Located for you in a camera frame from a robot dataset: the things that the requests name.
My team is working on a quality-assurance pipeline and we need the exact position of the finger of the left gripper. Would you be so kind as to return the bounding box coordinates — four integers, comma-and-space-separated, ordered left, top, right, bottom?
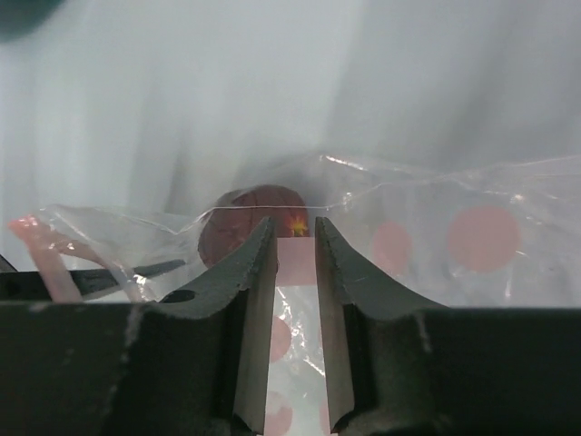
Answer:
0, 258, 187, 301

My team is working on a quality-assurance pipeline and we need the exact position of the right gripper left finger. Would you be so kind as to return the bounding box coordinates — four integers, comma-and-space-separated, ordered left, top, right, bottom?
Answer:
1, 220, 277, 435

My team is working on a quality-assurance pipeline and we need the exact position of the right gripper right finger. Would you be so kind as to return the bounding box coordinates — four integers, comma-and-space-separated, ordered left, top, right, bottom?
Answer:
315, 218, 580, 435

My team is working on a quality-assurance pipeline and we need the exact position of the clear zip top bag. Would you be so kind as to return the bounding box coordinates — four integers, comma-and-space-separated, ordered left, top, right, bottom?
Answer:
9, 155, 580, 435

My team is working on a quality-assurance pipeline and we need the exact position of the dark purple fake fruit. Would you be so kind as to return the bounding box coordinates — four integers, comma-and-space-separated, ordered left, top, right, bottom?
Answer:
198, 184, 310, 268

